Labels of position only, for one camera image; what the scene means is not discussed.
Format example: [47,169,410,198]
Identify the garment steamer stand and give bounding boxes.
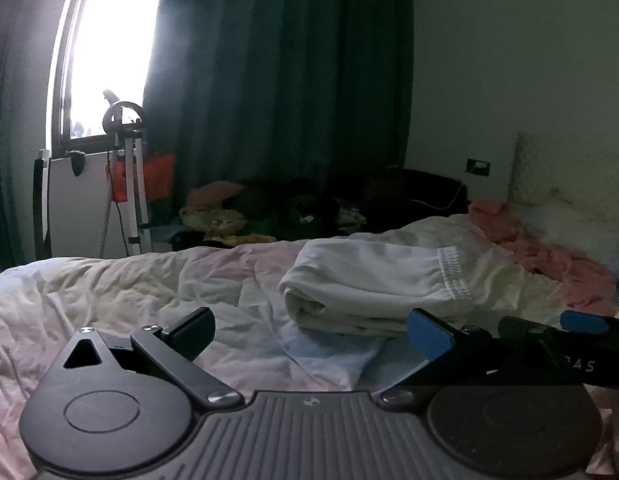
[97,89,154,257]

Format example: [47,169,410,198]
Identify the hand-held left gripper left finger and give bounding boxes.
[54,306,245,409]

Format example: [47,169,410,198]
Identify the pile of dark clothes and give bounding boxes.
[170,165,471,252]

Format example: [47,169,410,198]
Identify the white pillow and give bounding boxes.
[508,132,619,211]

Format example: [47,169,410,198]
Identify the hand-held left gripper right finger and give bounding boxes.
[373,308,581,406]

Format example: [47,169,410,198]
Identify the white crumpled bed sheet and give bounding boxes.
[0,214,619,480]

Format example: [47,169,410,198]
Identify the pink pillow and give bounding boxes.
[186,181,246,209]

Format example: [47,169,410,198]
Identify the orange bag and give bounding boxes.
[106,152,178,204]

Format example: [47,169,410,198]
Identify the white pants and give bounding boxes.
[278,237,473,339]

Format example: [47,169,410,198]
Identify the yellow patterned cloth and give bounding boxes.
[182,207,277,247]

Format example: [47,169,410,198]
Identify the window with dark frame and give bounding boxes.
[50,0,171,152]

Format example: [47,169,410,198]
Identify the white board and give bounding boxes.
[33,149,132,262]

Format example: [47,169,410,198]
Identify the light blue cloth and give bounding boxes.
[278,321,390,392]

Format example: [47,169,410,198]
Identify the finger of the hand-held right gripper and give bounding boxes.
[498,315,563,342]
[560,309,619,347]

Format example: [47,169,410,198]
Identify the dark green curtain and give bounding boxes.
[140,0,416,241]

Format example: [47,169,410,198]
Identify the pink garment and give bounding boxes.
[468,200,619,311]

